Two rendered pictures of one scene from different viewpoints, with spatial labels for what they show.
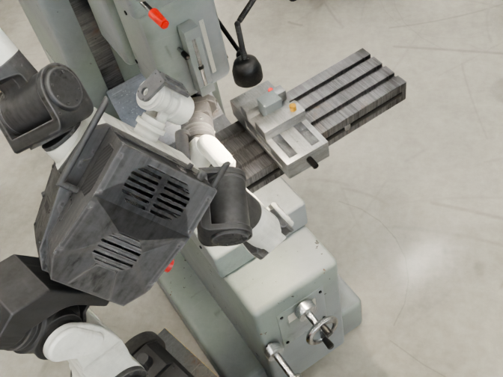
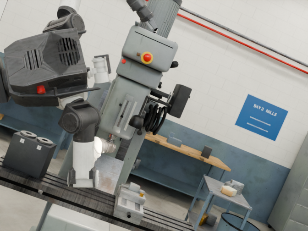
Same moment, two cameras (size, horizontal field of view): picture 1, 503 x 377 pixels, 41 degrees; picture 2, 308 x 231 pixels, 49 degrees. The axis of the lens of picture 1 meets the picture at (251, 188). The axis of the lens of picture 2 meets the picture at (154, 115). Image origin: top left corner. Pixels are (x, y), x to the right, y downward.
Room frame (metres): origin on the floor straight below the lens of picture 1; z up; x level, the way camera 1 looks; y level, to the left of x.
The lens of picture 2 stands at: (-0.40, -0.54, 1.63)
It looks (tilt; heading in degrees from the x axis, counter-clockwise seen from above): 4 degrees down; 14
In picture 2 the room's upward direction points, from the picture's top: 23 degrees clockwise
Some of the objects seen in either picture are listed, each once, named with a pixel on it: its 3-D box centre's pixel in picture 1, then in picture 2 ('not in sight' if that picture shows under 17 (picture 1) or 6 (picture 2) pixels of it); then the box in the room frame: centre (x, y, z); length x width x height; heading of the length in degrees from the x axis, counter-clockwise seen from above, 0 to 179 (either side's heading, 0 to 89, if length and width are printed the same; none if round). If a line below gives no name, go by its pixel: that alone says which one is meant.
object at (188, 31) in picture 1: (196, 59); (123, 113); (1.31, 0.06, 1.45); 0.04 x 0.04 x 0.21; 22
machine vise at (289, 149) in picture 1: (277, 123); (129, 200); (1.47, -0.13, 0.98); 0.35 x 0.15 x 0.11; 20
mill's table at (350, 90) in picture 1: (234, 162); (97, 203); (1.43, 0.03, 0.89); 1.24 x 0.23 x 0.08; 112
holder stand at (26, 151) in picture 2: not in sight; (30, 152); (1.27, 0.47, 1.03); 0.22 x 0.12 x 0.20; 105
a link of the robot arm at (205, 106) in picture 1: (196, 120); (101, 145); (1.32, 0.10, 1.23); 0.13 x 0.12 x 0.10; 87
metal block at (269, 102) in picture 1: (270, 105); (133, 189); (1.50, -0.12, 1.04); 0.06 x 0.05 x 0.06; 110
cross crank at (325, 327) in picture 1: (315, 322); not in sight; (0.94, -0.09, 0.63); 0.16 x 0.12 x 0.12; 22
